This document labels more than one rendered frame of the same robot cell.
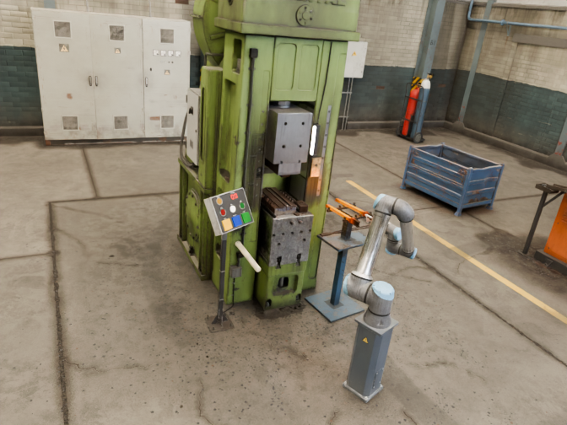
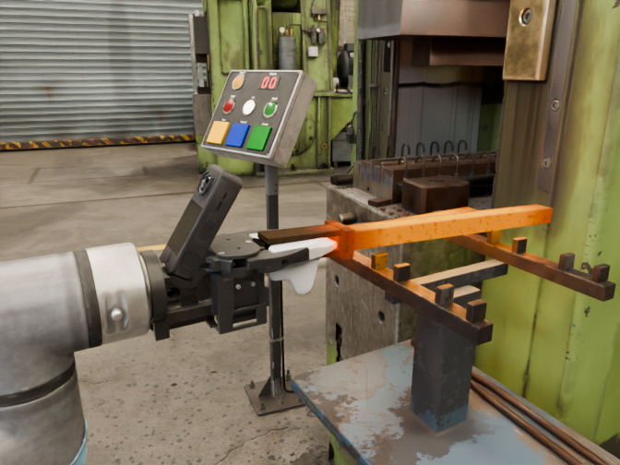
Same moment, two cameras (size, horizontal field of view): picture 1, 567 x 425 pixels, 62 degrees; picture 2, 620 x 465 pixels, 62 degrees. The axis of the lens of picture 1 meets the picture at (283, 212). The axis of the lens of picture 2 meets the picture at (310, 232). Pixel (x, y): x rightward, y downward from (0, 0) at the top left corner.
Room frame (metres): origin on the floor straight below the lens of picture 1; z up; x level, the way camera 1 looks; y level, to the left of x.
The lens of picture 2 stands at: (3.58, -1.23, 1.20)
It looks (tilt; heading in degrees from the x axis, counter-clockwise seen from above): 18 degrees down; 97
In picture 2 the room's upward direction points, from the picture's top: straight up
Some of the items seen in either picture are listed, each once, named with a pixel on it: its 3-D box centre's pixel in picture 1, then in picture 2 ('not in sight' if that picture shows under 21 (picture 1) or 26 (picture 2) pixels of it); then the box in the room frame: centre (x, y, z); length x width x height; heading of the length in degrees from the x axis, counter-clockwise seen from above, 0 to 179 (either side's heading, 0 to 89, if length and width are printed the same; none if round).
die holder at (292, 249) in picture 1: (277, 227); (453, 275); (3.80, 0.04, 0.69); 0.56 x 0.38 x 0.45; 28
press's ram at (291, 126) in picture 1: (286, 131); not in sight; (3.79, 0.05, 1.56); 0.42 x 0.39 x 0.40; 28
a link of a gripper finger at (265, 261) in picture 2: not in sight; (267, 257); (3.48, -0.74, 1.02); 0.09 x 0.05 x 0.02; 33
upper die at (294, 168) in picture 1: (278, 160); (458, 17); (3.77, 0.09, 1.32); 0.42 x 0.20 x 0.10; 28
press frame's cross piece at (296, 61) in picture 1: (284, 66); not in sight; (3.92, 0.12, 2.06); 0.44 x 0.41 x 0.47; 28
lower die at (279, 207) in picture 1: (274, 200); (445, 171); (3.77, 0.09, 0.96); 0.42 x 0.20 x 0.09; 28
